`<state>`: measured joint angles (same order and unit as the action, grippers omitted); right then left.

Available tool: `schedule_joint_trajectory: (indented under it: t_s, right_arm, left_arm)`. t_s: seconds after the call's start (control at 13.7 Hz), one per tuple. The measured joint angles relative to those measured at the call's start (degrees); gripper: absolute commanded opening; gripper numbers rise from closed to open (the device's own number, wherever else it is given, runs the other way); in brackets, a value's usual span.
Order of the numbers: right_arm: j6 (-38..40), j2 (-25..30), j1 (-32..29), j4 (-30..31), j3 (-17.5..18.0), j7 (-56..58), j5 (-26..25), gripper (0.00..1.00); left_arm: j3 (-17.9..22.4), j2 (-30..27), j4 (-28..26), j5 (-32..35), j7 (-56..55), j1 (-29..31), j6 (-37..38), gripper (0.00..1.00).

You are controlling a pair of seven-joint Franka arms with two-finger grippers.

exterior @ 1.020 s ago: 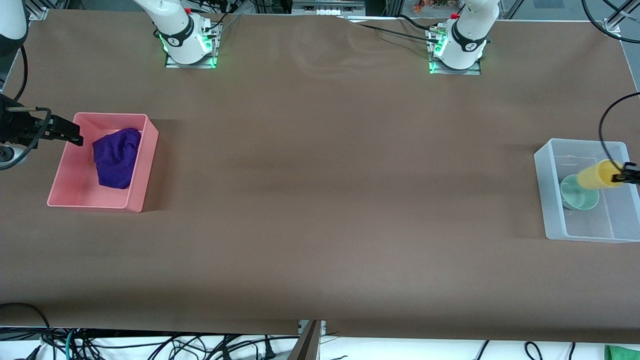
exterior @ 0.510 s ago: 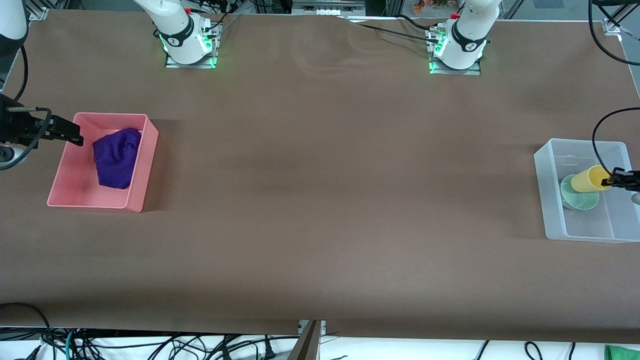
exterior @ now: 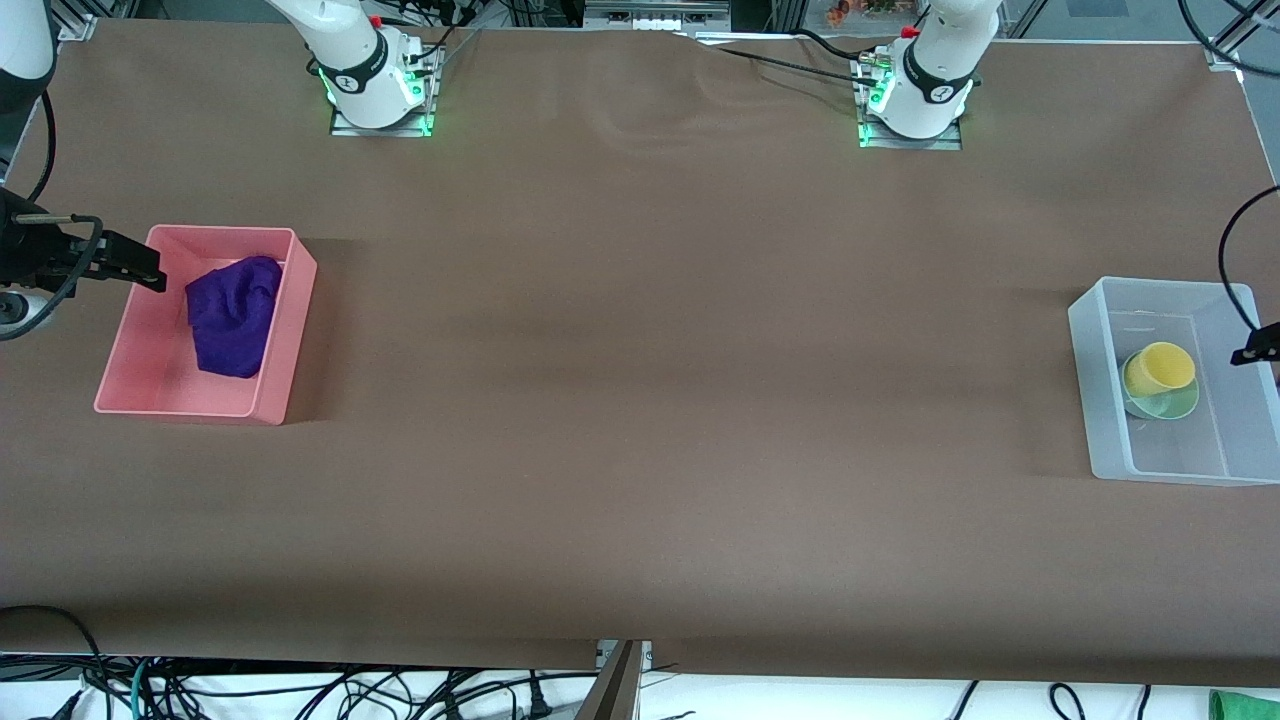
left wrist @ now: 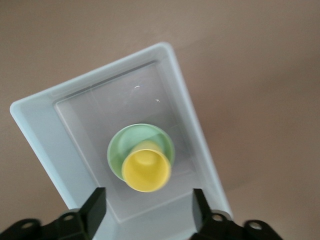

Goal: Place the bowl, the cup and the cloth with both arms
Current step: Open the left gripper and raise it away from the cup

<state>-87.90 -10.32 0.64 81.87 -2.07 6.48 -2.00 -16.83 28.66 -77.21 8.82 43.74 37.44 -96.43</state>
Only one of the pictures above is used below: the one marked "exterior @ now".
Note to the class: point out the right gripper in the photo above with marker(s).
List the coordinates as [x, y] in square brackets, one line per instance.
[28, 252]

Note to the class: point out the yellow cup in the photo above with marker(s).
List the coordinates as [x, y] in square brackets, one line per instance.
[1158, 368]

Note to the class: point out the light green bowl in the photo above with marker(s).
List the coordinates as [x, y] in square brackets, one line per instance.
[1170, 408]

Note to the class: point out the purple cloth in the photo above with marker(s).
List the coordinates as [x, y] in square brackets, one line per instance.
[235, 320]

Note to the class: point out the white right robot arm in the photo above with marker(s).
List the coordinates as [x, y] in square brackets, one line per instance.
[360, 60]

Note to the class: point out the green cloth scrap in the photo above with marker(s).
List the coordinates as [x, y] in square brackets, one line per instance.
[1245, 706]

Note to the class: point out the pink plastic bin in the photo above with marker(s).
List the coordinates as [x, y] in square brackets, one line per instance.
[150, 370]

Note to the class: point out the clear plastic bin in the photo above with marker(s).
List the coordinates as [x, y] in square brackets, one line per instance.
[1180, 450]

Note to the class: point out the white power strip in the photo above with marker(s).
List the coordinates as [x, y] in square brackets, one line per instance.
[655, 15]

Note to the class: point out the aluminium corner bracket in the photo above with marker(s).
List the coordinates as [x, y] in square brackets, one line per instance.
[1225, 50]

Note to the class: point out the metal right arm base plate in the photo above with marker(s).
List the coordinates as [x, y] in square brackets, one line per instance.
[425, 120]

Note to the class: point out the metal frame post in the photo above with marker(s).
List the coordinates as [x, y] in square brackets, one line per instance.
[615, 685]

